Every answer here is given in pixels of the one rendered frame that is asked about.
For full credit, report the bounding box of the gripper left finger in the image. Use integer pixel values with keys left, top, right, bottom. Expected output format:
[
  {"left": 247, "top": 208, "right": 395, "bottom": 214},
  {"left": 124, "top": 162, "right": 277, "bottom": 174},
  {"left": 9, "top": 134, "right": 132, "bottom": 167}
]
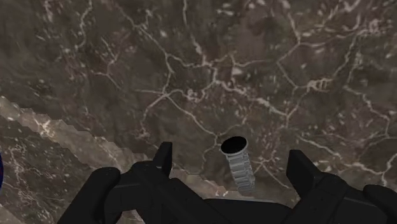
[{"left": 57, "top": 141, "right": 218, "bottom": 224}]

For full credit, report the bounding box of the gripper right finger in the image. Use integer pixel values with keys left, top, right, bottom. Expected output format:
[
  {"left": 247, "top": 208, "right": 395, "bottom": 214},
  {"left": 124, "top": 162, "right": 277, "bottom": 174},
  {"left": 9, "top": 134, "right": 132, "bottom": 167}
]
[{"left": 280, "top": 149, "right": 397, "bottom": 224}]

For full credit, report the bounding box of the grey wristwatch with black face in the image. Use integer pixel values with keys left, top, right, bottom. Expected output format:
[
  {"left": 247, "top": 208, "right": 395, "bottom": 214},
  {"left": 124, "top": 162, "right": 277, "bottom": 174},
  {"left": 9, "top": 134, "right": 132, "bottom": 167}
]
[{"left": 220, "top": 136, "right": 256, "bottom": 192}]

